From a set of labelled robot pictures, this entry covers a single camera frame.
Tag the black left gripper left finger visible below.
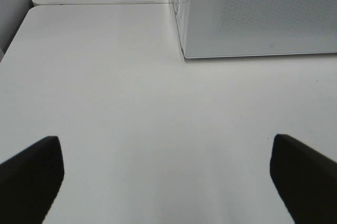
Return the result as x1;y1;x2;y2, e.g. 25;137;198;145
1;136;65;223

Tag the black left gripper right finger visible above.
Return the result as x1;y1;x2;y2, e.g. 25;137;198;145
270;134;336;223

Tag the white microwave door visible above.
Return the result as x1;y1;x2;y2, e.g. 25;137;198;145
184;0;336;58

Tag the white microwave oven body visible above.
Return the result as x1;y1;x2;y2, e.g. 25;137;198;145
172;0;190;56

